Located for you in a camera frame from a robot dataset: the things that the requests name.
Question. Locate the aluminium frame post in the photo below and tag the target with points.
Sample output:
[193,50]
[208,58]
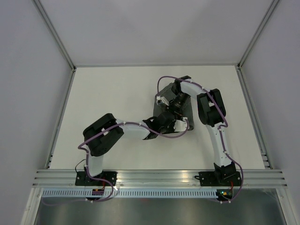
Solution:
[45,17]
[258,32]

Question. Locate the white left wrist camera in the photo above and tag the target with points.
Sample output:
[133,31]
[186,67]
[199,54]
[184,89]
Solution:
[181,125]

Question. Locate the white slotted cable duct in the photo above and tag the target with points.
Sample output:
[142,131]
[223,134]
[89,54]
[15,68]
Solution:
[133,193]

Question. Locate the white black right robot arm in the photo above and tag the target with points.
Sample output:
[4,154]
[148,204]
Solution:
[211,112]

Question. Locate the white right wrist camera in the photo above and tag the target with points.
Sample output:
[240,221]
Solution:
[161,101]

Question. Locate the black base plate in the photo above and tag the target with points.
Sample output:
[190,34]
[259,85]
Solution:
[103,179]
[211,179]

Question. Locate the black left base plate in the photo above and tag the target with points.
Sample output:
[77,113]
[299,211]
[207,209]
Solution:
[103,179]

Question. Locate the aluminium left side rail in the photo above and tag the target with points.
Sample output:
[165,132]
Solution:
[59,119]

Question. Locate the aluminium right side rail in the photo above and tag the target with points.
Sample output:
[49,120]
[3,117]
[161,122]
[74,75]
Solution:
[254,119]

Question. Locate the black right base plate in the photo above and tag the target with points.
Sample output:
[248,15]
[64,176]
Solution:
[211,179]

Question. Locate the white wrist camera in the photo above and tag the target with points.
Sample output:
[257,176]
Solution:
[181,125]
[161,101]

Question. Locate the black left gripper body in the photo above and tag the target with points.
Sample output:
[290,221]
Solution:
[169,129]

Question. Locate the aluminium rail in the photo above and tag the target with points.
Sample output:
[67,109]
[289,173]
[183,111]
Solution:
[59,119]
[257,178]
[254,119]

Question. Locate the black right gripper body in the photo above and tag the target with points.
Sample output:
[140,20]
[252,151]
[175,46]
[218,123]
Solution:
[176,105]

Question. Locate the aluminium frame post right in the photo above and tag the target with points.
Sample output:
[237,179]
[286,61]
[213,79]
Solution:
[258,32]

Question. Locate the aluminium frame post left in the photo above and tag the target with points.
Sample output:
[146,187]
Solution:
[45,17]

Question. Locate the aluminium front rail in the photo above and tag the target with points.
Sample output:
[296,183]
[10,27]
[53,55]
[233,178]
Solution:
[257,178]

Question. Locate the grey cloth napkin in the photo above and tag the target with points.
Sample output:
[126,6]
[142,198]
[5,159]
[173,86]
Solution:
[170,92]

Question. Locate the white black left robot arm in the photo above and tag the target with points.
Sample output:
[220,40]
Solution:
[101,135]

